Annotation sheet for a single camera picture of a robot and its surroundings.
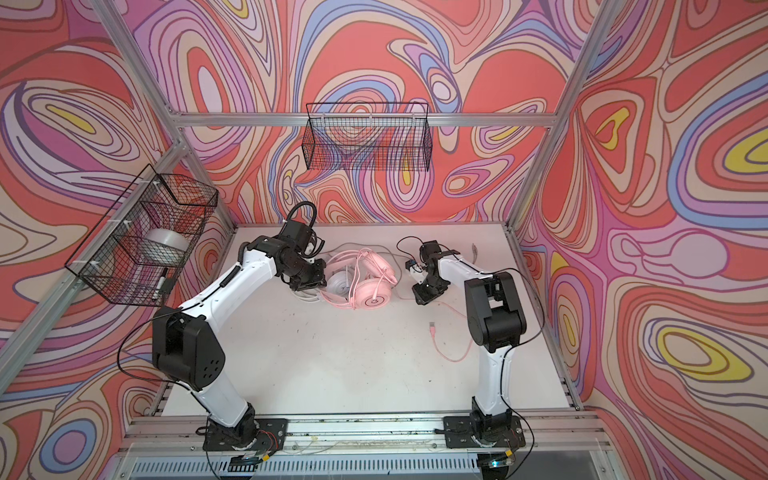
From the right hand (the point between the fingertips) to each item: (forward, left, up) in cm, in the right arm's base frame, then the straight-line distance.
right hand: (428, 302), depth 98 cm
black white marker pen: (-7, +70, +27) cm, 75 cm away
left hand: (-1, +30, +16) cm, 34 cm away
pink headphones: (-8, +17, +26) cm, 32 cm away
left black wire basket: (0, +76, +31) cm, 82 cm away
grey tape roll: (-2, +66, +34) cm, 75 cm away
